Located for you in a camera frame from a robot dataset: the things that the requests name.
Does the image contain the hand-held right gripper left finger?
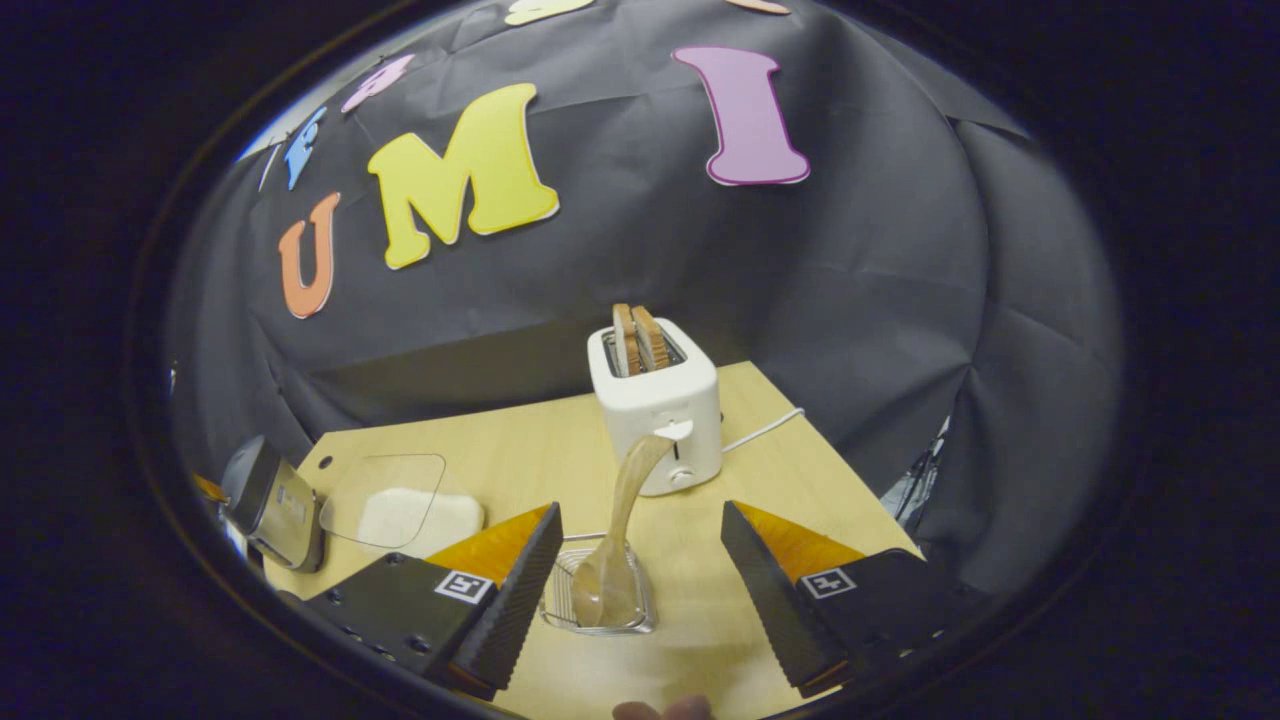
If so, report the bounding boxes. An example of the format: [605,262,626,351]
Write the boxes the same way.
[300,502,564,701]

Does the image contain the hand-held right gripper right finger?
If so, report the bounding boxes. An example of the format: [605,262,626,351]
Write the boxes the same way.
[720,500,991,699]

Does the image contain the dark grey rice cooker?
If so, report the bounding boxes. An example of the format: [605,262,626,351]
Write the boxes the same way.
[220,435,326,573]

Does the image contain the clear wire chopstick holder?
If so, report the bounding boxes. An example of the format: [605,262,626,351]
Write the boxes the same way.
[540,533,658,636]

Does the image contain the wooden spoon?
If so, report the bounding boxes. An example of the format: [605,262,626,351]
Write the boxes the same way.
[572,433,673,629]

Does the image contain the white toaster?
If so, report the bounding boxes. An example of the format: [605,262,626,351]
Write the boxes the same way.
[587,318,723,497]

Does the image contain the black backdrop cloth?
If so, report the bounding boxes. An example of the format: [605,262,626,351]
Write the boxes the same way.
[165,0,1126,601]

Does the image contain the brown toast slice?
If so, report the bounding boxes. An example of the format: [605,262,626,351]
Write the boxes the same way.
[612,304,641,377]
[632,306,671,371]

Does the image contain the white toaster cable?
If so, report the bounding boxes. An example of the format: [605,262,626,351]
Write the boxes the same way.
[722,407,806,453]

